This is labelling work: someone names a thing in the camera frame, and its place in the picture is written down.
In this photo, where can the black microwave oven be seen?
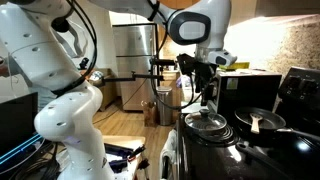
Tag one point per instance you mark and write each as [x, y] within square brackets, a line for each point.
[244, 87]

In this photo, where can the white dish towel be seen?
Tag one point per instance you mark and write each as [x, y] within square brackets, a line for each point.
[167, 157]

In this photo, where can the black monitor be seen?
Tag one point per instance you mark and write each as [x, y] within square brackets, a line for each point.
[17, 121]

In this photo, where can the black skillet handle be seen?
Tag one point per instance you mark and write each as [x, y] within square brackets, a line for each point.
[252, 155]

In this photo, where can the yellow box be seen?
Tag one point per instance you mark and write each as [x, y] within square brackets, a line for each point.
[236, 65]

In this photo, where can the stainless steel refrigerator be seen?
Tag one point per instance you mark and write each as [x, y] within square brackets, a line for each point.
[135, 46]

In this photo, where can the black camera stand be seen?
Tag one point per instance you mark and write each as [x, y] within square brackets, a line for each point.
[134, 76]

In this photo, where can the black frying pan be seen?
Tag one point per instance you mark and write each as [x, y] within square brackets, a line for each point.
[270, 126]

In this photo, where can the stainless steel trash can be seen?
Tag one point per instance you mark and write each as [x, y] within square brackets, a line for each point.
[164, 101]

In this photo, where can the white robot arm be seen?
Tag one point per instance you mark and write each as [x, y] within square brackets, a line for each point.
[27, 31]

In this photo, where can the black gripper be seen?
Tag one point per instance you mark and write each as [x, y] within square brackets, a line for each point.
[203, 75]

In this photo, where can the wooden spatula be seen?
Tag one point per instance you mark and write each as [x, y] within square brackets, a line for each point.
[255, 123]

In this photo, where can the black electric stove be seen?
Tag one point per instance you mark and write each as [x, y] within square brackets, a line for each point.
[214, 157]

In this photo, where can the glass pot lid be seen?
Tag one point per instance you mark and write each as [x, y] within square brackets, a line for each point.
[205, 122]

